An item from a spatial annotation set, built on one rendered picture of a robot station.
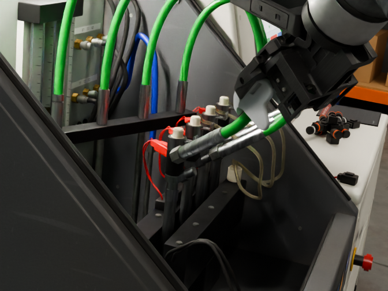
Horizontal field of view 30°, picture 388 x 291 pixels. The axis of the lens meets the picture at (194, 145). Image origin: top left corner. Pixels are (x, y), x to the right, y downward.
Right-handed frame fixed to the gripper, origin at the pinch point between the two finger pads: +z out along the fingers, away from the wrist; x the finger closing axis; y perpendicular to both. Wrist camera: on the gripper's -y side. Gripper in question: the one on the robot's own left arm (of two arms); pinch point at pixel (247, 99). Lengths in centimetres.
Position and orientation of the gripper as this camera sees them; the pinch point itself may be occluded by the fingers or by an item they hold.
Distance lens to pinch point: 88.9
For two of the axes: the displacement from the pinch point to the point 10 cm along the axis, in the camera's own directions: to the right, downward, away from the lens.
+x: 8.1, -3.0, 5.0
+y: 4.7, 8.4, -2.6
